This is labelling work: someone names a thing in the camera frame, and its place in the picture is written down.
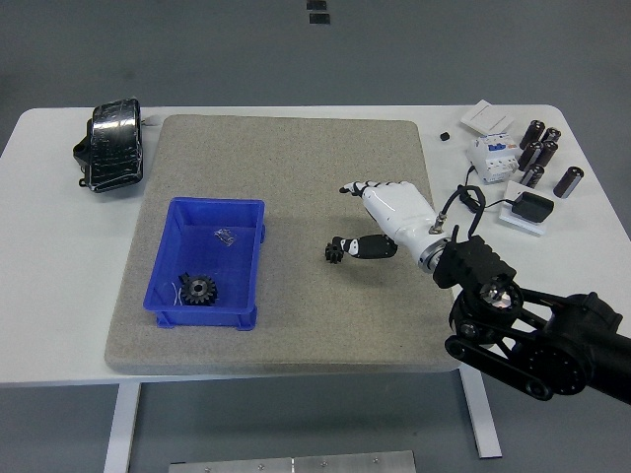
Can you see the grey-brown mat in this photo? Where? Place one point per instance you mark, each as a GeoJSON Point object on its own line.
{"type": "Point", "coordinates": [305, 157]}

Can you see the dark cylindrical capacitor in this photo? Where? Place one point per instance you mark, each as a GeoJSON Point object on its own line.
{"type": "Point", "coordinates": [534, 176]}
{"type": "Point", "coordinates": [568, 182]}
{"type": "Point", "coordinates": [535, 132]}
{"type": "Point", "coordinates": [546, 154]}
{"type": "Point", "coordinates": [530, 155]}
{"type": "Point", "coordinates": [551, 135]}

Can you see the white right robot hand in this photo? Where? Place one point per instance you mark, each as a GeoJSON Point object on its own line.
{"type": "Point", "coordinates": [399, 207]}

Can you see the small black cube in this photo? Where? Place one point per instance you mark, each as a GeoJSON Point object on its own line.
{"type": "Point", "coordinates": [445, 136]}

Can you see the white circuit breaker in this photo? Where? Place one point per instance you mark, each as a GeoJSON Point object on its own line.
{"type": "Point", "coordinates": [493, 157]}

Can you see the white flat plate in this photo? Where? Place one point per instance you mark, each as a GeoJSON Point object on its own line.
{"type": "Point", "coordinates": [515, 219]}

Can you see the small clear plastic bag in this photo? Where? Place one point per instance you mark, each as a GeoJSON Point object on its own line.
{"type": "Point", "coordinates": [225, 237]}

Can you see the grey metal plate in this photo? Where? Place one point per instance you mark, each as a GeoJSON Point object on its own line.
{"type": "Point", "coordinates": [291, 463]}

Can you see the white wall switch plate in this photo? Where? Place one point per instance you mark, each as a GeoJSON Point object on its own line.
{"type": "Point", "coordinates": [488, 117]}

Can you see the small black gear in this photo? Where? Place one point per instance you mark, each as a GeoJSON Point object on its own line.
{"type": "Point", "coordinates": [331, 253]}

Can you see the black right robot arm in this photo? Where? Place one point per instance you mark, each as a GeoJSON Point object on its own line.
{"type": "Point", "coordinates": [567, 335]}

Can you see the small black plastic piece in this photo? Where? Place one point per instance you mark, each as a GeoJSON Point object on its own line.
{"type": "Point", "coordinates": [183, 279]}

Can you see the large black gear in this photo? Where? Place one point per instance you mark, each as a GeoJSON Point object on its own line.
{"type": "Point", "coordinates": [199, 290]}

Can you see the white table leg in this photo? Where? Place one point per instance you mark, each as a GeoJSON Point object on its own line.
{"type": "Point", "coordinates": [120, 424]}
{"type": "Point", "coordinates": [482, 414]}

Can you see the black floor outlet cover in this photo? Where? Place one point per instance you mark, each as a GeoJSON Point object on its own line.
{"type": "Point", "coordinates": [316, 4]}
{"type": "Point", "coordinates": [320, 19]}

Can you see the black tape-wrapped device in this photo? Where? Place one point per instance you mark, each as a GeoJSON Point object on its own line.
{"type": "Point", "coordinates": [114, 148]}

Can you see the blue plastic box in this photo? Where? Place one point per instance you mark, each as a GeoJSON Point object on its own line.
{"type": "Point", "coordinates": [236, 231]}

